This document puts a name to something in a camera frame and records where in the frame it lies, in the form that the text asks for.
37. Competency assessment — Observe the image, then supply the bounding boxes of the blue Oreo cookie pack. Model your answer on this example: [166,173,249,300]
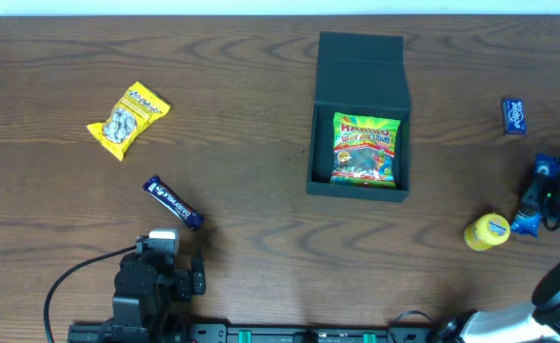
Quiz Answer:
[510,153,560,237]

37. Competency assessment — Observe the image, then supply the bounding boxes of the yellow Mentos bottle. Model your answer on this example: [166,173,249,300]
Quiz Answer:
[463,213,510,251]

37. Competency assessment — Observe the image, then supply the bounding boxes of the Haribo worms candy bag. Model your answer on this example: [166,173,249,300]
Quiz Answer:
[330,112,401,189]

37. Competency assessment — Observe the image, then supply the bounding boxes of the dark green box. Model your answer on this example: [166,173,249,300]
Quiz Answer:
[306,32,411,203]

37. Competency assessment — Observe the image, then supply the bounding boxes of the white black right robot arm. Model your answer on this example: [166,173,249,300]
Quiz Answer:
[428,154,560,342]

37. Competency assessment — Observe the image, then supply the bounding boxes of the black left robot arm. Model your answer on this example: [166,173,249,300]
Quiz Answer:
[96,235,206,343]

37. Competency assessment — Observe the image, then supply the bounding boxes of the blue Dairy Milk chocolate bar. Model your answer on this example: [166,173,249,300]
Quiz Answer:
[143,175,204,230]

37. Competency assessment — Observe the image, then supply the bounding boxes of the small blue candy box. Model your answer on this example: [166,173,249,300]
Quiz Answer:
[502,99,527,135]

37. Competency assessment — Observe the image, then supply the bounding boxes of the yellow snack bag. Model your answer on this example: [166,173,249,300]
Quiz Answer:
[87,81,171,161]

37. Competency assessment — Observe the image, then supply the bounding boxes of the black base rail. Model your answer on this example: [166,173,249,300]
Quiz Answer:
[67,322,441,343]

